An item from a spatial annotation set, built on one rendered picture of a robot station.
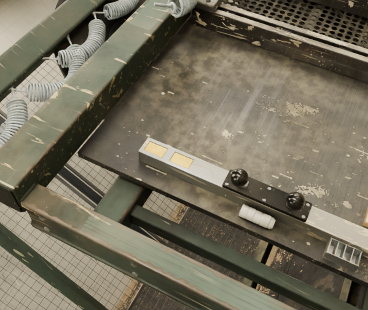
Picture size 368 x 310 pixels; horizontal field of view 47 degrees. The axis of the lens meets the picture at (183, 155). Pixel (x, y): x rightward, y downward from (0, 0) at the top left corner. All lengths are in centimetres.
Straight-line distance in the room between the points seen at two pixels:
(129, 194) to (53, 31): 85
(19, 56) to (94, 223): 86
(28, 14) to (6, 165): 573
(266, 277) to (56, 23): 121
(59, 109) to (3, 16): 552
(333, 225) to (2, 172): 72
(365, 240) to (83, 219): 60
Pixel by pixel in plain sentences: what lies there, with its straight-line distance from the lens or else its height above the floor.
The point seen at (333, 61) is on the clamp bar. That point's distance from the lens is 137.
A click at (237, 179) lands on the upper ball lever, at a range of 87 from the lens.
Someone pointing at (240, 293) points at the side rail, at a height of 141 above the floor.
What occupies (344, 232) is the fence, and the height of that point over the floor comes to 128.
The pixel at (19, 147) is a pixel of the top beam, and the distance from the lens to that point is 102.
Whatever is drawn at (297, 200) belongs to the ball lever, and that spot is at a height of 144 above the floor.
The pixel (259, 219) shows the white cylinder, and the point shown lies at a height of 142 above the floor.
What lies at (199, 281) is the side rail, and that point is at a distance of 87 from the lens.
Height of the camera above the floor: 184
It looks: 13 degrees down
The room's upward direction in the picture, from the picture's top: 49 degrees counter-clockwise
